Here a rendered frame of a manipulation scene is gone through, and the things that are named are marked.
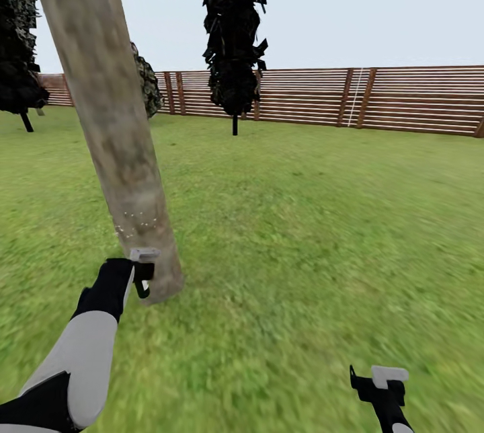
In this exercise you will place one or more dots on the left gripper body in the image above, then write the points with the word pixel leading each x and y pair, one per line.
pixel 145 271

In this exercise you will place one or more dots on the bush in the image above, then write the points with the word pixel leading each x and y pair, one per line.
pixel 149 83

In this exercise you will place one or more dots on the pesticide atomizer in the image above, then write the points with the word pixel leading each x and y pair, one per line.
pixel 142 289

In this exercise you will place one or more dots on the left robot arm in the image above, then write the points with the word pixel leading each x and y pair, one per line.
pixel 68 391

